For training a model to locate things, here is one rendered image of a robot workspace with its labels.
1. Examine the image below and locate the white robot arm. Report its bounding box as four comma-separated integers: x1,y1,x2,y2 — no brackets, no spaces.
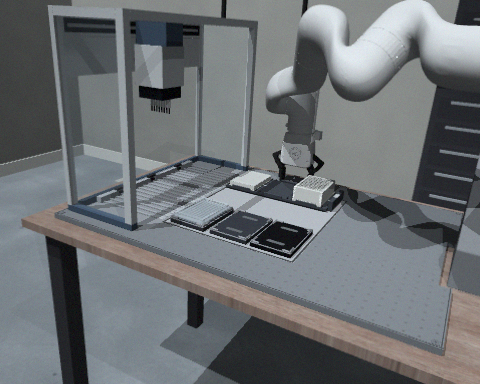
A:
265,0,480,140

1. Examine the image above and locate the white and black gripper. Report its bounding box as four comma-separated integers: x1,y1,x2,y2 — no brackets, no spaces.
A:
272,131,324,181

